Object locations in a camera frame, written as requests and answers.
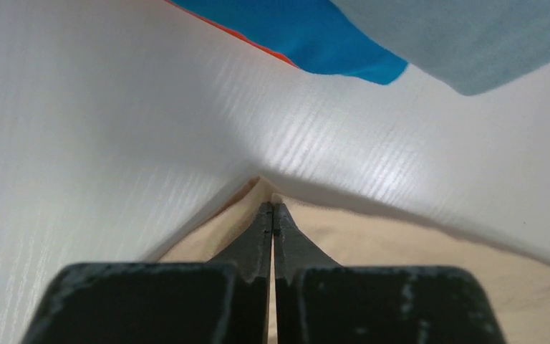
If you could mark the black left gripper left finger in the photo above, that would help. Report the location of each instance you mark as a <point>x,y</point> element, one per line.
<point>222,300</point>

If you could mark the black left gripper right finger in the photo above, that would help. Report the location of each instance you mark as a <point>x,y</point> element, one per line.
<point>320,301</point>

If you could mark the orange folded t shirt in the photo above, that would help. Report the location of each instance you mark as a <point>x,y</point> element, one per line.
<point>239,36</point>

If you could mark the grey-blue folded t shirt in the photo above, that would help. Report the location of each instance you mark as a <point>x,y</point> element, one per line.
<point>472,46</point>

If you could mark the bright blue folded t shirt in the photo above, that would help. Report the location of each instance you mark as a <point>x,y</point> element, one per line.
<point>314,35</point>

